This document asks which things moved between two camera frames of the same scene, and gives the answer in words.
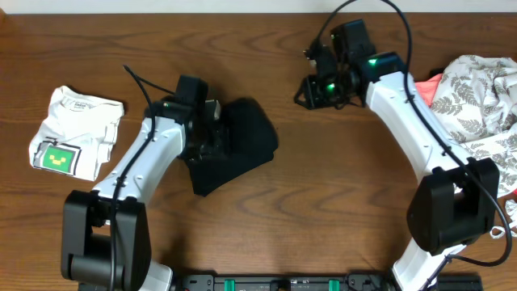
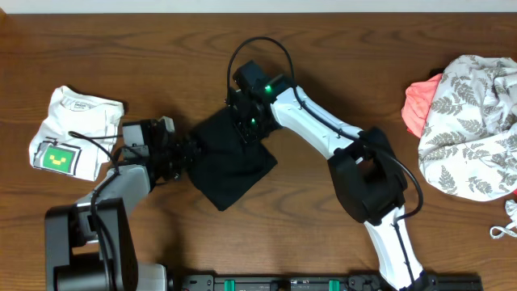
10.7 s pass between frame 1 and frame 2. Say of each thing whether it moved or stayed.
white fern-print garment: stayed
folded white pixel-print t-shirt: stayed
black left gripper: moved
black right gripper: moved
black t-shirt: moved
